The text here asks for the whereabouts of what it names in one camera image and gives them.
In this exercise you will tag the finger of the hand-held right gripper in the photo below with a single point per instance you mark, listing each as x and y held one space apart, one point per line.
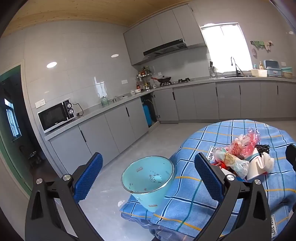
291 157

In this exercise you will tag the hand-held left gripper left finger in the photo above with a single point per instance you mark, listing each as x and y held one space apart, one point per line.
89 176

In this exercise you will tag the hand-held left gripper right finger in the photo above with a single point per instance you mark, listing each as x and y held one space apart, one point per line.
207 178

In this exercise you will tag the red plastic bag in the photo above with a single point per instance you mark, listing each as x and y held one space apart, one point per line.
223 165

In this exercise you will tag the black foam net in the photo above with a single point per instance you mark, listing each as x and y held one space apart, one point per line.
263 149

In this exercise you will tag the crushed white paper cup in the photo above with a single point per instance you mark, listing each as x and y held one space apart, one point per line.
256 166

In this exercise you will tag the red foam net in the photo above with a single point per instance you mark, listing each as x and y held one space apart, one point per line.
235 148

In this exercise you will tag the clear plastic bag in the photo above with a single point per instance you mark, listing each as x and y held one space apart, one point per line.
251 143

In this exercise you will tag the light blue metal bin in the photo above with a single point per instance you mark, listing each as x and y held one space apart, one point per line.
143 171

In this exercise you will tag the blue plaid tablecloth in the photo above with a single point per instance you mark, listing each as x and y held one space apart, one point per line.
196 143

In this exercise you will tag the grey lower kitchen cabinets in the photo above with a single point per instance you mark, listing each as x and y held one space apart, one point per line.
115 129

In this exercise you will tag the grey kitchen cabinets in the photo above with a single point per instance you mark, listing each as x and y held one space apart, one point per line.
115 129
150 30

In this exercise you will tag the dark stool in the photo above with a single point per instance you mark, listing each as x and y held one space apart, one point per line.
34 158

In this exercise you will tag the white microwave oven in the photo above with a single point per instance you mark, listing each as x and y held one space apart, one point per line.
53 118

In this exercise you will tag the green ceramic jar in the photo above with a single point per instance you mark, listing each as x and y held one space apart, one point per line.
104 102

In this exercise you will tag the beige bowl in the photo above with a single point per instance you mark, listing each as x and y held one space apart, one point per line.
287 75

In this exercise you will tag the blue water filter tank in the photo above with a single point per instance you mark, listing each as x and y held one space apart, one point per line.
147 114

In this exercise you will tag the teal basin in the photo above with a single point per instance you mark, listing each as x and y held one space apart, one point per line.
286 69

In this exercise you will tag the white plastic tub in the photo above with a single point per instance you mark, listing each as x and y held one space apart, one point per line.
259 73

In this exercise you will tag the blue dish rack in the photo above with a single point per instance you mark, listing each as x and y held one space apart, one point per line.
272 68

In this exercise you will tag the outer window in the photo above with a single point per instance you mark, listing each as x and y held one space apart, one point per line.
12 118

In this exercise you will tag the soap bottle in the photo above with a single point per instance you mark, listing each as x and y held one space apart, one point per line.
261 65

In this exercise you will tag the gas stove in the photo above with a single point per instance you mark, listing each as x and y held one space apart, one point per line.
182 81

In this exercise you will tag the black kitchen faucet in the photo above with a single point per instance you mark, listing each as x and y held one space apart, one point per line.
236 70

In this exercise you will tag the knife holder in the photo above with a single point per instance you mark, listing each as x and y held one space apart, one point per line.
212 72

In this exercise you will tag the black wok with lid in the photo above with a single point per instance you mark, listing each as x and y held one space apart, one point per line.
164 79

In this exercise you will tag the spice rack with bottles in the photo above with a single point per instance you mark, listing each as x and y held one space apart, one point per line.
143 78

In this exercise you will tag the hanging scrubber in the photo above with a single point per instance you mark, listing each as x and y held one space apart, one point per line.
254 52

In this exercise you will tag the beige hanging glove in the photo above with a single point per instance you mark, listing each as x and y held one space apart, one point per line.
268 45

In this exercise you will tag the green hanging cloth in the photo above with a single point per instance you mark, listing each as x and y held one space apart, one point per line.
257 44

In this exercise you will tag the bright kitchen window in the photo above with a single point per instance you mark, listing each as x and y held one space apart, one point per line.
226 46

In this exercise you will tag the black range hood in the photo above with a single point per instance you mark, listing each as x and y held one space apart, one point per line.
164 47

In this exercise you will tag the grey upper kitchen cabinets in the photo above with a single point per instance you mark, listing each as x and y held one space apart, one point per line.
150 30

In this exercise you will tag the green door frame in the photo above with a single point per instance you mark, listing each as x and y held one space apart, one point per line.
16 169

